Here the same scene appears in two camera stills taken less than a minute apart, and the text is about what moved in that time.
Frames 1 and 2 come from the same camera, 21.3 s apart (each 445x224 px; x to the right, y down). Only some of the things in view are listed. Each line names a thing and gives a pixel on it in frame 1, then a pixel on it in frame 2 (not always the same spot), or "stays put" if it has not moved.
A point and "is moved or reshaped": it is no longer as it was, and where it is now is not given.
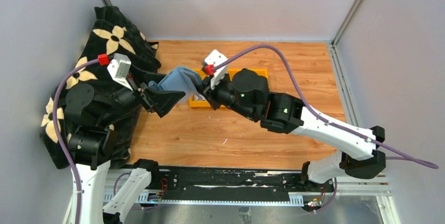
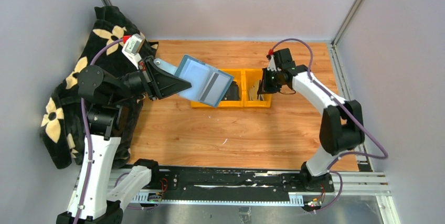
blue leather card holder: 176,81 is moved or reshaped
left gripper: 162,100 to 159,82
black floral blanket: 99,92 stays put
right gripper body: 219,95 to 269,85
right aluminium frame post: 355,8 stays put
